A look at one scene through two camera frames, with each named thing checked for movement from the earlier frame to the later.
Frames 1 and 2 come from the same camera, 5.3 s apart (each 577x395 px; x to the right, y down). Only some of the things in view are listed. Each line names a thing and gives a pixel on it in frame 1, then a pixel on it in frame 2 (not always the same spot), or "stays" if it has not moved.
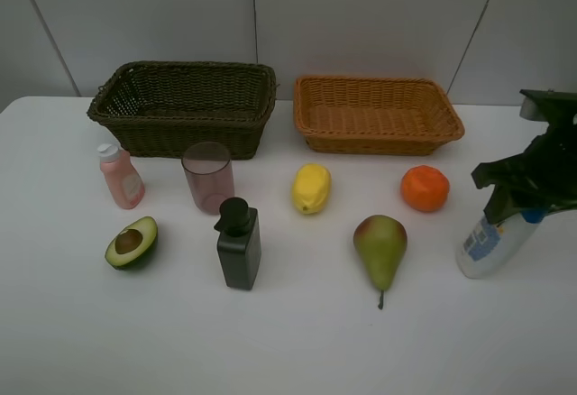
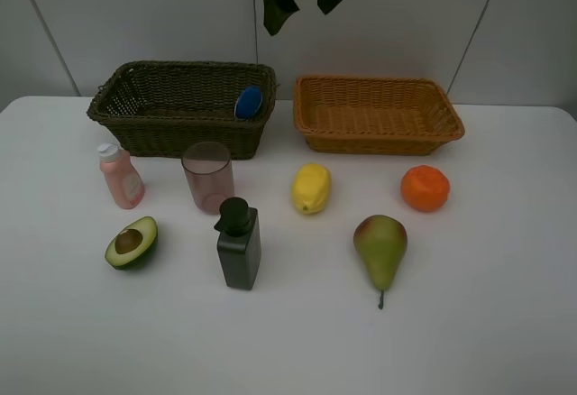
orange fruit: x=425 y=188 stays
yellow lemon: x=311 y=188 stays
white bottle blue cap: x=485 y=247 to x=248 y=103
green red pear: x=380 y=242 stays
